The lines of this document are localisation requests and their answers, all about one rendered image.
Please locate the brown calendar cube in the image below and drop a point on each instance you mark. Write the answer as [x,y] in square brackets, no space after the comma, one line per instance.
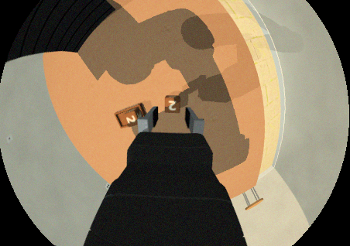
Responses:
[131,116]
[172,104]

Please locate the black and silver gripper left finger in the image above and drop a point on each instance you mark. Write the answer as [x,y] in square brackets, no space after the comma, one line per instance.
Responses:
[148,122]

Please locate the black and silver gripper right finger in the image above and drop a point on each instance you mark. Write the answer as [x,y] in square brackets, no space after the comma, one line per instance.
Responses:
[195,124]

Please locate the brown wooden tray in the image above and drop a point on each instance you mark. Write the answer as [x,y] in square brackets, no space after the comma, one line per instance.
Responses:
[119,114]

